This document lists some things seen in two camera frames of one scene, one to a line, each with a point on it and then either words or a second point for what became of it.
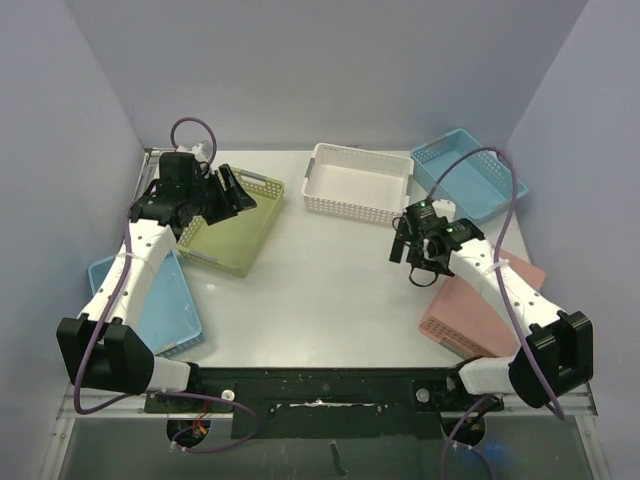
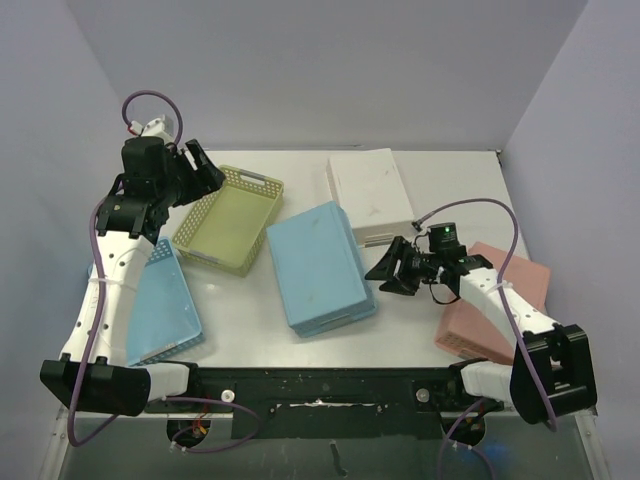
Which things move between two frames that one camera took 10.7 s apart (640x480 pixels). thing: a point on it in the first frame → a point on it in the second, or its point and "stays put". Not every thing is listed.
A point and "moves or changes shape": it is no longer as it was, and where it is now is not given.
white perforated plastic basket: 356,184 moves or changes shape
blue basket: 479,186 → 320,271
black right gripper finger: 398,245 → 393,263
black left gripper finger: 239,201 → 208,179
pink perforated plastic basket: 460,318 moves or changes shape
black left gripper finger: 231,180 → 196,154
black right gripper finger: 415,256 → 398,287
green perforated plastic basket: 231,242 stays put
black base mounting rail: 326,403 stays put
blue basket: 168,315 stays put
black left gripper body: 208,196 → 177,185
